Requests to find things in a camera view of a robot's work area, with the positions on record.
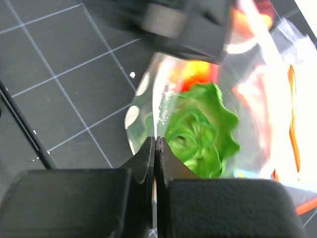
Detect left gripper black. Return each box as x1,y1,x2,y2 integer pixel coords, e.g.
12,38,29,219
84,0,234,64

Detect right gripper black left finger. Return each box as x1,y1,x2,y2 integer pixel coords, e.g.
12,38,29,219
0,137,155,238

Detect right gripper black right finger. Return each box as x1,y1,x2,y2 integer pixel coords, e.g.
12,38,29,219
155,138,306,238

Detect orange red tomato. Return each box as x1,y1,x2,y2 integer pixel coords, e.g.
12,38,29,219
169,60,219,92

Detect green lettuce head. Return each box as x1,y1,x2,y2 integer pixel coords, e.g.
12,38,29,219
164,83,241,179

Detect clear dotted zip bag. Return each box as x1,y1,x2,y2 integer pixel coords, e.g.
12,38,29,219
123,0,317,216

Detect pile of zip bags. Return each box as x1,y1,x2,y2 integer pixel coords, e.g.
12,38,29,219
269,64,317,215

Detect black grid cutting mat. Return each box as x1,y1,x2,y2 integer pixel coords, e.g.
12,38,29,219
0,0,317,238

